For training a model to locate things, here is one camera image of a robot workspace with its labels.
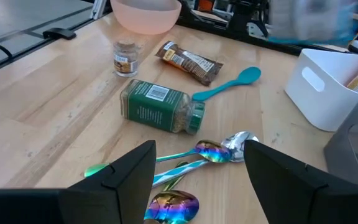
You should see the silver spoon teal striped handle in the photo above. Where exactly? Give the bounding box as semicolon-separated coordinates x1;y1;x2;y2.
152;130;260;189

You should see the green spice jar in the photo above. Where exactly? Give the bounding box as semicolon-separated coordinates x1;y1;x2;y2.
119;78;206;136

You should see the pink translucent plastic bowl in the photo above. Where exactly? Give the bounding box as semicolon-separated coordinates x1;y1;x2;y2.
109;0;182;35

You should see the translucent grey plastic bin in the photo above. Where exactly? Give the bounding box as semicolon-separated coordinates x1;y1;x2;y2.
323;100;358;191

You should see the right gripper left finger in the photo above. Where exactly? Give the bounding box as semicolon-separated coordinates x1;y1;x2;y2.
0;140;157;224

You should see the brown snack bar packet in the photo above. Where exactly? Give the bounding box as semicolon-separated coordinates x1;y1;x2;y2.
155;40;224;87

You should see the teal plastic spoon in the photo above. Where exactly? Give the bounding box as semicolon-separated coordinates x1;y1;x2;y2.
191;66;262;102

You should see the iridescent spoon green handle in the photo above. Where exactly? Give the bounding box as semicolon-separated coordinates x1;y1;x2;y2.
144;189;200;224
84;139;233;179

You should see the small cork-lid saffron jar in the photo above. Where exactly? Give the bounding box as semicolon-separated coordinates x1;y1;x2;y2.
112;41;140;78

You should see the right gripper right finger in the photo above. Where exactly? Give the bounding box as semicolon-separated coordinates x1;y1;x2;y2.
244;139;358;224

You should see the white plastic bin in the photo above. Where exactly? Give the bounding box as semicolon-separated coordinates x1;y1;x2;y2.
284;48;358;133

